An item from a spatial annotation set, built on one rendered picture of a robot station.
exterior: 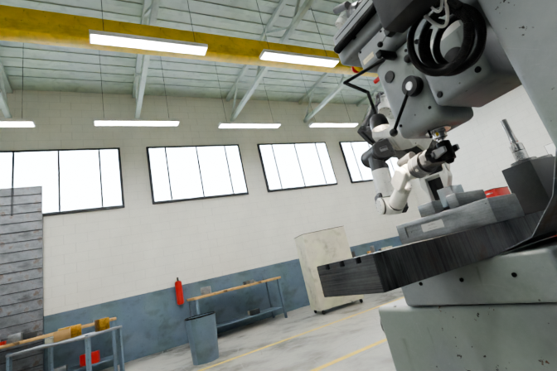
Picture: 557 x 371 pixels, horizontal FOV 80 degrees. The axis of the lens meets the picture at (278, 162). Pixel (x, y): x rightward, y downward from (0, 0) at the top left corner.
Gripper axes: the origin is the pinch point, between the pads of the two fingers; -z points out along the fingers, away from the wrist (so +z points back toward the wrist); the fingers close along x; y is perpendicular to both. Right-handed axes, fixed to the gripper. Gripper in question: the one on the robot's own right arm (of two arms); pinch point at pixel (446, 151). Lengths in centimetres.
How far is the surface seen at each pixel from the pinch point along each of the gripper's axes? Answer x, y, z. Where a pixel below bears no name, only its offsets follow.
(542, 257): -10.5, 37.1, -26.2
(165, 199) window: -159, -206, 725
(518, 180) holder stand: 33.2, 14.4, 8.0
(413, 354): -23, 62, 25
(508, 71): 4.7, -11.9, -28.7
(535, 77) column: -11.7, -0.1, -44.9
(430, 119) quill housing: -7.9, -9.3, -7.7
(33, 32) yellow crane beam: -265, -355, 319
